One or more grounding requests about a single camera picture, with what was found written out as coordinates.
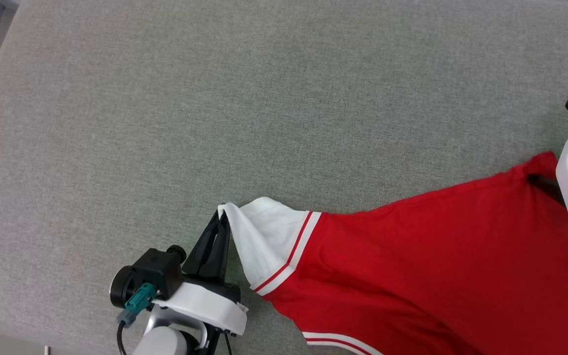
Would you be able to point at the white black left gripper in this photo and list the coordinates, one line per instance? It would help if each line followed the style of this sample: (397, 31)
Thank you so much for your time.
(210, 305)

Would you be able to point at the red and white jersey shirt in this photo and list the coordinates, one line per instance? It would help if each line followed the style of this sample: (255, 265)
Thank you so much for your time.
(437, 266)

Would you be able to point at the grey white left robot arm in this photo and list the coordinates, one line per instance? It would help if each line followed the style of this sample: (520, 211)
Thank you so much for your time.
(165, 340)

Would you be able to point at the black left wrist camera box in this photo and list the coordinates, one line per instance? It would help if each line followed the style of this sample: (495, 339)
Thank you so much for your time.
(158, 268)

